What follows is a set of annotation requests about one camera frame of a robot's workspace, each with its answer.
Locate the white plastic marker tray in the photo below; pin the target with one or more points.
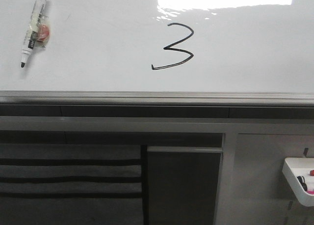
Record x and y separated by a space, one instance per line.
294 167

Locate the dark grey cabinet door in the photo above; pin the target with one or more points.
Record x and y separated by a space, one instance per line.
182 184

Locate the white black whiteboard marker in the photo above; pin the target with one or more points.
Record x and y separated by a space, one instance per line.
32 32

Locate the white pegboard panel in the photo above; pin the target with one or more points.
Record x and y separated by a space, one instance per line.
260 194

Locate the white whiteboard with aluminium frame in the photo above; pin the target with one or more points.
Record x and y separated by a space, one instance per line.
190 52

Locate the grey panel with black stripes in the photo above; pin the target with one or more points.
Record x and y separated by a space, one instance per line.
72 184

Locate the black marker in tray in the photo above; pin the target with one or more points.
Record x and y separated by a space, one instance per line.
301 179

